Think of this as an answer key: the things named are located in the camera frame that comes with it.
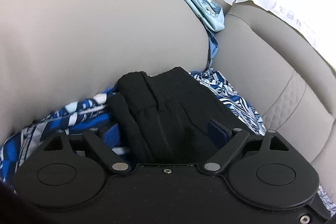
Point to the white paper sheet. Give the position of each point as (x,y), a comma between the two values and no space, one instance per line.
(283,11)

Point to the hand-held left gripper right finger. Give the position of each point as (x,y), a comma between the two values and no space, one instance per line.
(218,132)

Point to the beige leather sofa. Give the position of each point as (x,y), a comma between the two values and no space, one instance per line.
(78,43)

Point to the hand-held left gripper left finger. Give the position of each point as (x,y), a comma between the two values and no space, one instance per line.
(111,134)

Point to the blue white patterned blanket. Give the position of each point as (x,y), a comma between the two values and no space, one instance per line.
(65,119)

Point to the black pants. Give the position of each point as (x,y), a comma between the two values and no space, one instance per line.
(168,113)

